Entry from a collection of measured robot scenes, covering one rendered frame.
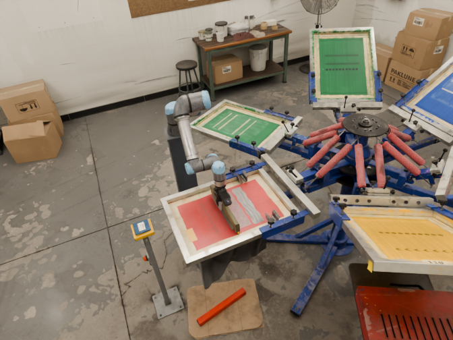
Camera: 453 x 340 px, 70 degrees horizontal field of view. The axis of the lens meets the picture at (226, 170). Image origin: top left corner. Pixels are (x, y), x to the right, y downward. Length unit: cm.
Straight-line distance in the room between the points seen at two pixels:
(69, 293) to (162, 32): 389
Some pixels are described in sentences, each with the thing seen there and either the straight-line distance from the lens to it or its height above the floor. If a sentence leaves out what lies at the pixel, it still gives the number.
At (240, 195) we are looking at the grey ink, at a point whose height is 96.
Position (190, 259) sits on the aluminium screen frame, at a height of 99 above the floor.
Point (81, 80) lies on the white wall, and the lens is 557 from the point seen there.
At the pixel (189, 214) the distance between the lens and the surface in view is 221.
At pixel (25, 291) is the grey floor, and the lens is 355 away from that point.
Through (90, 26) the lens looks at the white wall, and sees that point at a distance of 536.
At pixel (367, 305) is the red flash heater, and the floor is 110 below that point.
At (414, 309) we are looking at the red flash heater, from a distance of 178.
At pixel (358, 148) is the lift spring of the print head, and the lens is 232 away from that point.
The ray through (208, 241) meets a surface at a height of 95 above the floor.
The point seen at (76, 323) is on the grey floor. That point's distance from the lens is 315.
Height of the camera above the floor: 256
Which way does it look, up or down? 40 degrees down
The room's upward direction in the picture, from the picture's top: 5 degrees counter-clockwise
